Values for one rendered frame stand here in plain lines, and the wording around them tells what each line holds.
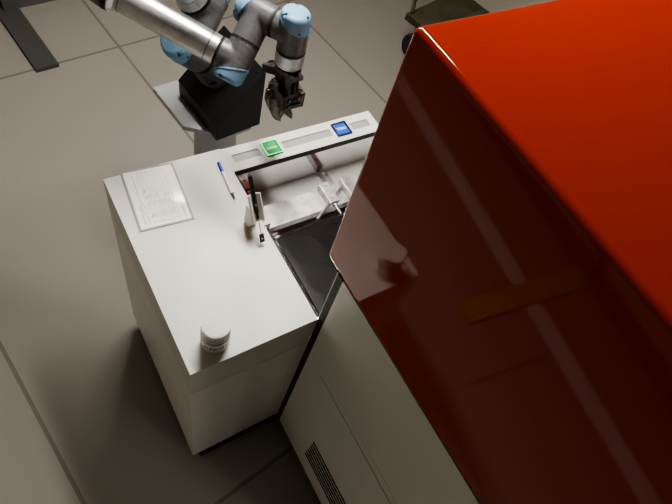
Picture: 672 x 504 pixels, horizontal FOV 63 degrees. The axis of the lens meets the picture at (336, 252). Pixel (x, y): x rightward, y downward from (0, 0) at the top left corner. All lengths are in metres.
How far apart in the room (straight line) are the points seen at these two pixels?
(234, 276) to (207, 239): 0.13
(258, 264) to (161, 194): 0.34
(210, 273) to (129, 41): 2.35
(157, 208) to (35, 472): 1.17
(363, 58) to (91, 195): 1.94
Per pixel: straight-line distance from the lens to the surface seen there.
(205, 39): 1.44
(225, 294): 1.44
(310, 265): 1.59
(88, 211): 2.80
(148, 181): 1.64
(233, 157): 1.72
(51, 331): 2.52
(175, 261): 1.49
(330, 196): 1.73
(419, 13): 3.84
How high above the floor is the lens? 2.24
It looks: 56 degrees down
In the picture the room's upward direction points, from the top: 22 degrees clockwise
